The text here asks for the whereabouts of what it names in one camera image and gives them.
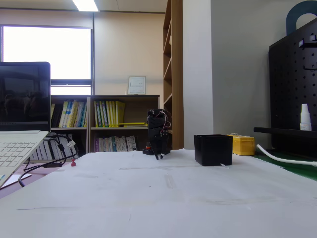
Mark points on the small red object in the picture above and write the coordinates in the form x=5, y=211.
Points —
x=73, y=163

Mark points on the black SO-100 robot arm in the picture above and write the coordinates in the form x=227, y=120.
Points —
x=156, y=121

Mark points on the black square bin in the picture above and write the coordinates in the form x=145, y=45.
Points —
x=213, y=150

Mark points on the yellow cardboard box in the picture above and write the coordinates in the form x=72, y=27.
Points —
x=244, y=146

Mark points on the flat-lying yellow book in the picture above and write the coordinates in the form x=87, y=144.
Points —
x=132, y=124

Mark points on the dark wooden low bookshelf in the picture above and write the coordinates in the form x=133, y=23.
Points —
x=133, y=111
x=70, y=97

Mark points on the upright yellow book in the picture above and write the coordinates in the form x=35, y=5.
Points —
x=120, y=112

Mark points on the white paper sheet cover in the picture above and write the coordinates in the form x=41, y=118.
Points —
x=158, y=198

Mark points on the framed white certificate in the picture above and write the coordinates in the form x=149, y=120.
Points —
x=137, y=85

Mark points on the tall brown wooden bookshelf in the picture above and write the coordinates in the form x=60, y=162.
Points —
x=177, y=74

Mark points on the green desk mat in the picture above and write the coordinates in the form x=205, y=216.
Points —
x=297, y=167

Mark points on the black pegboard stand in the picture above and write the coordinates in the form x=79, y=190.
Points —
x=287, y=86

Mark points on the white laptop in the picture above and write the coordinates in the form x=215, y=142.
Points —
x=24, y=99

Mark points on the white card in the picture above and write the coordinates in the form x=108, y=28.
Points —
x=17, y=179

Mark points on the white dropper bottle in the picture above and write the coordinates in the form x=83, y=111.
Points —
x=305, y=121

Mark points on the ceiling light panel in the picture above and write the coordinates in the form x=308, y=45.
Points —
x=85, y=5

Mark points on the teal arch-shaped panel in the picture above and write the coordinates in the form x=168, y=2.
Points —
x=292, y=17

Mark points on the window with dark frame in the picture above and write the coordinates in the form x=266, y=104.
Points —
x=47, y=52

